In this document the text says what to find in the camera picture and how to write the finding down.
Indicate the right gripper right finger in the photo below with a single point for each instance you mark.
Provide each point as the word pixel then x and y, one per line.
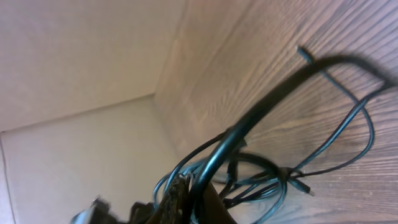
pixel 211 209

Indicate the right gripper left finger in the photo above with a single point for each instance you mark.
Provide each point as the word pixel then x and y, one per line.
pixel 170 209

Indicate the cardboard wall panel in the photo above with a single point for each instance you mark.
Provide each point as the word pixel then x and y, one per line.
pixel 78 118

